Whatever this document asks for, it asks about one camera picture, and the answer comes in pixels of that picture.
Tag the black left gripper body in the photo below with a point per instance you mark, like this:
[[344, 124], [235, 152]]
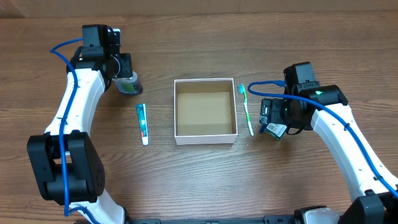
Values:
[[125, 66]]

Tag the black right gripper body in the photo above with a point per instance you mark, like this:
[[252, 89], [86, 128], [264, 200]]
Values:
[[272, 112]]

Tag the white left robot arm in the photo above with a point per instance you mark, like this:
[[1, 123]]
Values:
[[66, 165]]

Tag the pink cardboard box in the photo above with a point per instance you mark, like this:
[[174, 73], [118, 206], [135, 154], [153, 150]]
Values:
[[205, 111]]

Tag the green white toothbrush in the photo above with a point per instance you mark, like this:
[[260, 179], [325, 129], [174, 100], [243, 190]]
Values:
[[242, 91]]

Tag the green white soap bar pack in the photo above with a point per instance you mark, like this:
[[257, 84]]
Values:
[[277, 130]]

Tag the blue disposable razor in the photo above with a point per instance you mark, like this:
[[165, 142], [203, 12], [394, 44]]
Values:
[[263, 128]]

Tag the clear soap pump bottle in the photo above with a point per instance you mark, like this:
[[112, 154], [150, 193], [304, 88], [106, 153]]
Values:
[[129, 86]]

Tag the teal toothpaste tube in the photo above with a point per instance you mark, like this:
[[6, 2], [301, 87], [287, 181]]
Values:
[[142, 118]]

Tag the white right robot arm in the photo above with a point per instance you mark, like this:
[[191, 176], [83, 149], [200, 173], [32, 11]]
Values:
[[306, 105]]

